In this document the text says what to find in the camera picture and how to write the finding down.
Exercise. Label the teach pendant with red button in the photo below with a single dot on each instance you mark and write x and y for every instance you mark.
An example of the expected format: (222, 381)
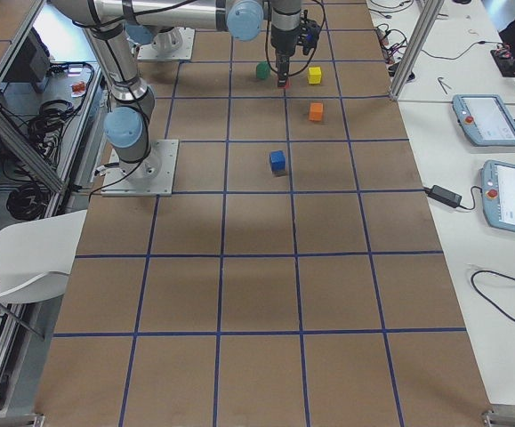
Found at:
(498, 194)

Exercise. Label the blue wooden block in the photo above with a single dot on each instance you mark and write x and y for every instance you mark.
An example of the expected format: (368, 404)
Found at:
(277, 160)

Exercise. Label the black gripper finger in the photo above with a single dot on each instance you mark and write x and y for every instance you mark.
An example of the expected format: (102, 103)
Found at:
(283, 67)

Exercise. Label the aluminium frame post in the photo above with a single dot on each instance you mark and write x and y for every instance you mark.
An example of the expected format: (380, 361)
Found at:
(419, 35)

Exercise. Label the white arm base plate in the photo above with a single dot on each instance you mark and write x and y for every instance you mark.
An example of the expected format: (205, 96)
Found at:
(155, 176)

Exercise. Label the yellow wooden block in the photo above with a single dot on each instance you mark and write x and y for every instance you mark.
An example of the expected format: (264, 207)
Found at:
(315, 75)

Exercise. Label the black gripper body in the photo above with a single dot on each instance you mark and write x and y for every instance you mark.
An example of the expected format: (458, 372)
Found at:
(282, 44)

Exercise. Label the orange wooden block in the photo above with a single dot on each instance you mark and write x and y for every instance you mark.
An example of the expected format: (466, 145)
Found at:
(316, 112)

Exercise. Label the green wooden block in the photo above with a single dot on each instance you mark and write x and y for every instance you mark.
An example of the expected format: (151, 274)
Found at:
(262, 70)

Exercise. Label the metal allen key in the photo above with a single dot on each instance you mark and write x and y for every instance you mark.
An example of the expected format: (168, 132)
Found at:
(444, 86)

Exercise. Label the brown paper mat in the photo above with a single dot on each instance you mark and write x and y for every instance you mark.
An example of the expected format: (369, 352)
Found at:
(315, 297)

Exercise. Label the black power adapter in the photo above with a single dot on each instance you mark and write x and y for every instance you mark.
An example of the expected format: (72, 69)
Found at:
(444, 196)

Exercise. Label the white chair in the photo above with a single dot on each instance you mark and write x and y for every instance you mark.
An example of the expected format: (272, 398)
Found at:
(36, 257)

